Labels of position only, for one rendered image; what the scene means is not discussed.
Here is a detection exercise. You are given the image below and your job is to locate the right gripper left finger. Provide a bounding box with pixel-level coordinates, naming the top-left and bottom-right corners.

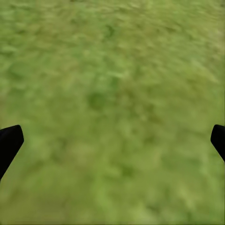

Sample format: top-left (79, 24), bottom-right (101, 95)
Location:
top-left (0, 125), bottom-right (24, 180)

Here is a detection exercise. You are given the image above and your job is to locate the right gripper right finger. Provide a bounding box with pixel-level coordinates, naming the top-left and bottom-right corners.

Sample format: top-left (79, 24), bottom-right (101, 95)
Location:
top-left (210, 124), bottom-right (225, 161)

